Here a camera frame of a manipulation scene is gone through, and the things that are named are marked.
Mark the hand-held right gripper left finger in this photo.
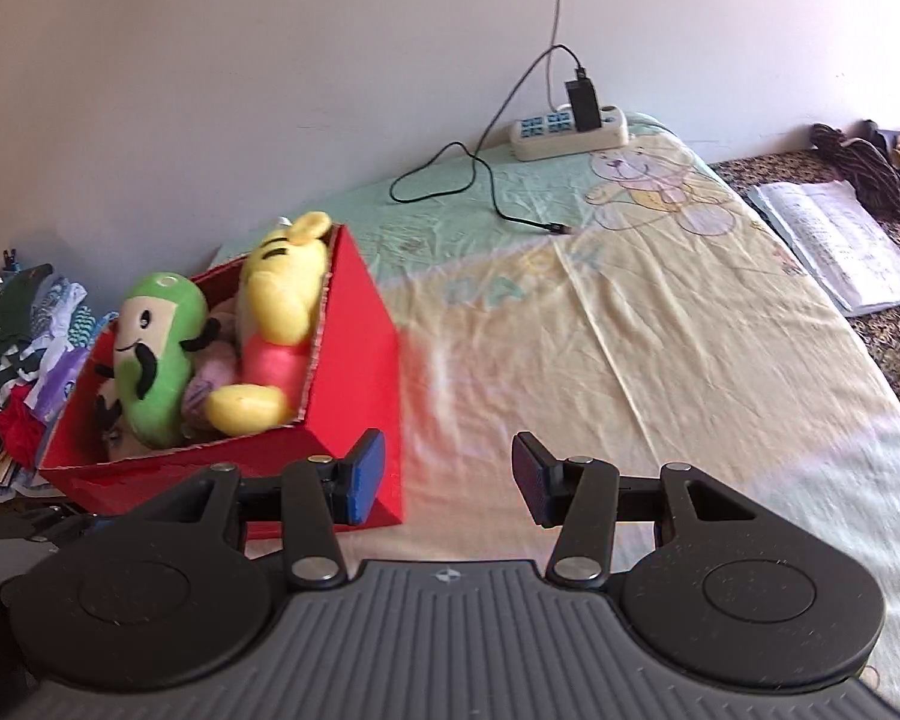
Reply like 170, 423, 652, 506
131, 431, 387, 590

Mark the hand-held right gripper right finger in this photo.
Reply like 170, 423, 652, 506
514, 432, 758, 587

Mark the red cardboard box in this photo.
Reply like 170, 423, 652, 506
37, 223, 406, 541

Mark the pink plush toy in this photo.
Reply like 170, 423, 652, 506
182, 300, 245, 425

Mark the yellow tiger plush toy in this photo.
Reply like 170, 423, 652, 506
202, 211, 335, 436

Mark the green plush toy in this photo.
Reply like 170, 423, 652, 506
94, 274, 222, 449

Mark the red cloth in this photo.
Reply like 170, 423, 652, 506
0, 394, 55, 464

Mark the purple cloth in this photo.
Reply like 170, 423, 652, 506
26, 337, 92, 422

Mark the bear printed bedsheet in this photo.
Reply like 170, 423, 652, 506
210, 112, 900, 713

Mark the dark green cloth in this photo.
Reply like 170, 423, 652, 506
0, 264, 55, 361

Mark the blue checked cloth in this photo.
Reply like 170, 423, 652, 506
43, 277, 121, 352

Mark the white power strip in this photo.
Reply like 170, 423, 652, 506
510, 105, 629, 162

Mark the black charger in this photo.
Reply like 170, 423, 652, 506
566, 69, 602, 133

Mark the open notebook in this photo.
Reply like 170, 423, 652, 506
746, 180, 900, 317

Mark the dark striped garment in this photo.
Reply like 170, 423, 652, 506
810, 122, 900, 215

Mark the black charging cable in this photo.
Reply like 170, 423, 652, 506
390, 45, 580, 233

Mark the light power strip cord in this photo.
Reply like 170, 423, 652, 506
546, 0, 565, 110

